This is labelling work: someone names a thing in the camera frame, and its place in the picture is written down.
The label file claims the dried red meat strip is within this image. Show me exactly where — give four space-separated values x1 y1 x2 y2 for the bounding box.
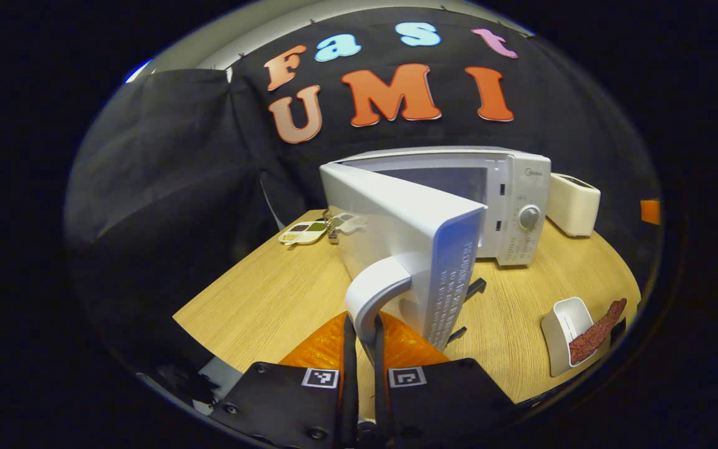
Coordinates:
568 297 628 366

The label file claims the white microwave oven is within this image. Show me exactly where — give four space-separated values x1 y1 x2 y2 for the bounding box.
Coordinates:
320 146 552 354

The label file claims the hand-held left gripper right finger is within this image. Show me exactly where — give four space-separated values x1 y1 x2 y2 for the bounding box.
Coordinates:
373 314 520 448

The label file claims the white toaster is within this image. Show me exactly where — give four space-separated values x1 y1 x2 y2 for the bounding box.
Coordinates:
545 173 602 238

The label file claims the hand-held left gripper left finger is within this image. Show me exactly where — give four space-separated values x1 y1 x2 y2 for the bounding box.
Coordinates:
209 312 360 449

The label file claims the sectioned dish of beans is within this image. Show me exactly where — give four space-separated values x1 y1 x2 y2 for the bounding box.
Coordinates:
278 221 330 246

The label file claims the white food tray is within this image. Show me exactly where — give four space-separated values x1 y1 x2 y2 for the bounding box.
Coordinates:
540 297 596 379

